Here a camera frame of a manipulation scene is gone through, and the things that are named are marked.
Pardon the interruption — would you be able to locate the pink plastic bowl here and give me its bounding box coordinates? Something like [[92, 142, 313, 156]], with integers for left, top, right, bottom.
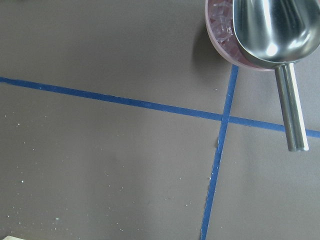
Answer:
[[204, 0, 268, 72]]

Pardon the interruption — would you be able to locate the steel scoop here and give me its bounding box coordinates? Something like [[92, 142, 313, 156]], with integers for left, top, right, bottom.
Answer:
[[232, 0, 320, 152]]

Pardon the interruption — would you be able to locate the wooden cutting board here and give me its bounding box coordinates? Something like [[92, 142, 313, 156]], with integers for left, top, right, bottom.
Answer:
[[2, 235, 23, 240]]

